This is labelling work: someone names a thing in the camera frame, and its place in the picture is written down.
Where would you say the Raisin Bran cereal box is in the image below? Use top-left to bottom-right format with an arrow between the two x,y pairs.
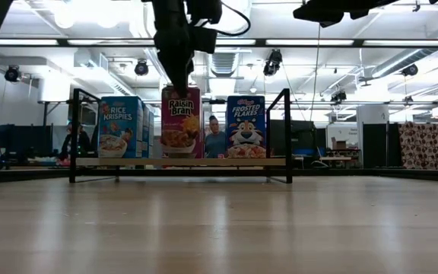
160,85 -> 205,160

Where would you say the low wooden shelf black frame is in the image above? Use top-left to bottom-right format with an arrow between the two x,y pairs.
68,88 -> 294,185

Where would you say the black partition panel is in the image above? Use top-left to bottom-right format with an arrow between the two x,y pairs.
270,119 -> 329,158
362,122 -> 389,169

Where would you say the ceiling air vent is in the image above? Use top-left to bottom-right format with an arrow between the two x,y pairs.
209,51 -> 239,77

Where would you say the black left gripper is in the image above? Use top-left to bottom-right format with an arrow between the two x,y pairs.
152,0 -> 196,99

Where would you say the brown patterned curtain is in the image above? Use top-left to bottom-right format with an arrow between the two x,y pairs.
398,121 -> 438,170

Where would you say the black overhead crossbar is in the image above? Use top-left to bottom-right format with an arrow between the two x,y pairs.
0,37 -> 438,49

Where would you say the Frosted Flakes cereal box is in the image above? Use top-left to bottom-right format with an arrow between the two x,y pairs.
226,94 -> 268,160

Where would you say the black aluminium rig frame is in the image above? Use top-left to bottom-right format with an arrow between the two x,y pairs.
0,166 -> 438,184

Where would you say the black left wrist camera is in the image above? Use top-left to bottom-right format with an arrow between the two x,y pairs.
192,25 -> 218,54

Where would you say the person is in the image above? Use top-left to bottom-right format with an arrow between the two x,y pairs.
59,121 -> 93,163
203,115 -> 228,160

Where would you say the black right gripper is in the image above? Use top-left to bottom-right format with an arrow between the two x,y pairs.
292,0 -> 401,29

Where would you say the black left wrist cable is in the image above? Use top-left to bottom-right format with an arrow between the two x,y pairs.
217,2 -> 252,38

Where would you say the black monitor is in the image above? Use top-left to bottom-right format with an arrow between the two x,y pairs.
0,123 -> 55,161

